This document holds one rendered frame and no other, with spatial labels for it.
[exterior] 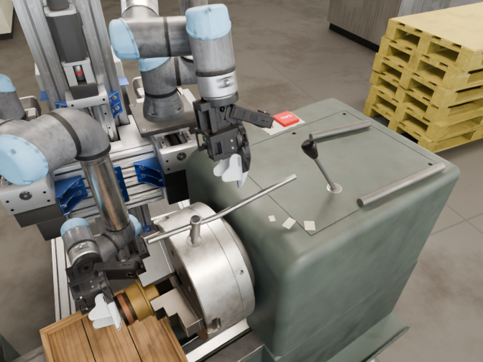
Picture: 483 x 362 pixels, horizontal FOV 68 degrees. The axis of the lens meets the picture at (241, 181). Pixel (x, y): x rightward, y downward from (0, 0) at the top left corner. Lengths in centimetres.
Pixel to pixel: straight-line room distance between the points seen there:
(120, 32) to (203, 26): 18
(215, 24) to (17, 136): 47
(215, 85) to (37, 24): 83
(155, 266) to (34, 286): 168
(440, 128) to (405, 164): 229
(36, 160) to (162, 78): 57
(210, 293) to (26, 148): 48
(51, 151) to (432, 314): 205
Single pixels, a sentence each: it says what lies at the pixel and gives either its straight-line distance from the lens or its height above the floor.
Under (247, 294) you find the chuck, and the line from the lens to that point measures 84.
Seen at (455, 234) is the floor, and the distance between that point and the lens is 283.
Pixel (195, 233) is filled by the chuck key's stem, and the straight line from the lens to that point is 75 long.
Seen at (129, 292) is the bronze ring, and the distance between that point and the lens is 89.
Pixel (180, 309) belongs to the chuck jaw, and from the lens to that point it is 86.
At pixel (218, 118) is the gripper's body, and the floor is 148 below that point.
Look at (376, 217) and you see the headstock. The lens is 87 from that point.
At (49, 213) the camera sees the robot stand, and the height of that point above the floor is 97.
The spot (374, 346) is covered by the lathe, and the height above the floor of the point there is 54.
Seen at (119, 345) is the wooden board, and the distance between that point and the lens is 110.
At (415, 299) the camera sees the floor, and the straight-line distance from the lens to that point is 237.
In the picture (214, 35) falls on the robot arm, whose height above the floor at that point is 163.
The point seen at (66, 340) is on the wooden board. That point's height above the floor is 89.
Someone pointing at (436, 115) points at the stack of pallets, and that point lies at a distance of 332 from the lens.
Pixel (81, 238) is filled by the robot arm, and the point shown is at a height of 112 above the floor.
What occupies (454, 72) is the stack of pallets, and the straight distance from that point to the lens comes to 317.
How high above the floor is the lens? 184
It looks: 40 degrees down
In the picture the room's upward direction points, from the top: straight up
